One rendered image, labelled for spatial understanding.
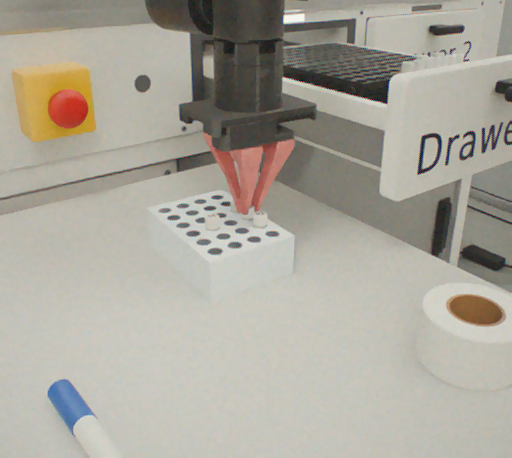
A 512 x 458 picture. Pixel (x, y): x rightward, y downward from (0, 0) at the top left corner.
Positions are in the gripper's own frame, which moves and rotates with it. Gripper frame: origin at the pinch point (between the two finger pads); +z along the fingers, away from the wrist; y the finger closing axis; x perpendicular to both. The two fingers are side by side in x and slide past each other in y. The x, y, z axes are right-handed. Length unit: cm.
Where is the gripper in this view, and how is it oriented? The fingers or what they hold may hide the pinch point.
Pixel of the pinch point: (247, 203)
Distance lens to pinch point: 51.4
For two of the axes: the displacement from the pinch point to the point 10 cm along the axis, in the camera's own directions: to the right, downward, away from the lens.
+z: -0.1, 9.2, 4.0
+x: 5.5, 3.3, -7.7
